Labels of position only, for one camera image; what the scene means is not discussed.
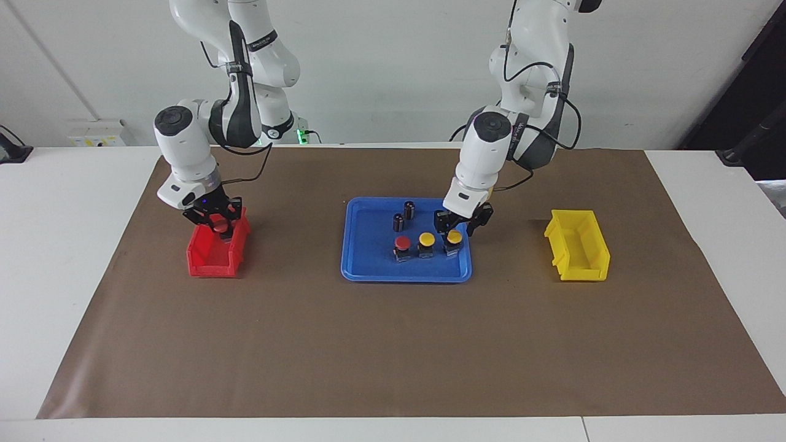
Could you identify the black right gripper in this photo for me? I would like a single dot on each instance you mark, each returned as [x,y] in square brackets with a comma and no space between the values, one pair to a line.
[209,205]

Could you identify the brown paper table mat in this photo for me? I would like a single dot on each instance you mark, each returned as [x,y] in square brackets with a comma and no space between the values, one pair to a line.
[393,344]

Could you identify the red push button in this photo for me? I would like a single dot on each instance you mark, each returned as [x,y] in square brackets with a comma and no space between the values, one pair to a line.
[402,244]
[220,228]

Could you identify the white wall socket box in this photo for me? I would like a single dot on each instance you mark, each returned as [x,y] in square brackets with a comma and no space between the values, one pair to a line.
[95,132]

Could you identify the yellow push button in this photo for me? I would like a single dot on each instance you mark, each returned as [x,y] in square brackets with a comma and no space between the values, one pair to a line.
[454,237]
[427,239]

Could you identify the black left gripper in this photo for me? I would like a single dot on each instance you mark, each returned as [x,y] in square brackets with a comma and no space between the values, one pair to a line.
[465,219]

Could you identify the black backdrop panel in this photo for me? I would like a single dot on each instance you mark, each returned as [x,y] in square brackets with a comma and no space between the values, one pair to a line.
[737,92]

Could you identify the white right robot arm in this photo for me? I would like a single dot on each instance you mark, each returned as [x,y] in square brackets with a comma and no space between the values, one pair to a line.
[184,141]

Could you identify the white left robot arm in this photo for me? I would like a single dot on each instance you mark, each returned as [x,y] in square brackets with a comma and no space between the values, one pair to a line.
[485,147]

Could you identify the blue plastic tray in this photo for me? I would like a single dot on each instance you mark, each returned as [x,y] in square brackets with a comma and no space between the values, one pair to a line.
[371,258]

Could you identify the red plastic bin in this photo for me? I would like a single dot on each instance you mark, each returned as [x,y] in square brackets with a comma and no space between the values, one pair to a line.
[212,258]

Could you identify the yellow plastic bin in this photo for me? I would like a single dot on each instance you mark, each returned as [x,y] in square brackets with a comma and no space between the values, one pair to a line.
[580,245]

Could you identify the black tripod stand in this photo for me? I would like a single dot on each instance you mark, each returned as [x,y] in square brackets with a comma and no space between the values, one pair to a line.
[734,156]

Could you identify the small black device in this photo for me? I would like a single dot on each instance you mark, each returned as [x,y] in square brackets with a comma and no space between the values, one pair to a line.
[12,152]

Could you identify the black cylindrical capacitor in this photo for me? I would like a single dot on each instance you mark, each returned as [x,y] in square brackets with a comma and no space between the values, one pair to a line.
[398,223]
[409,210]

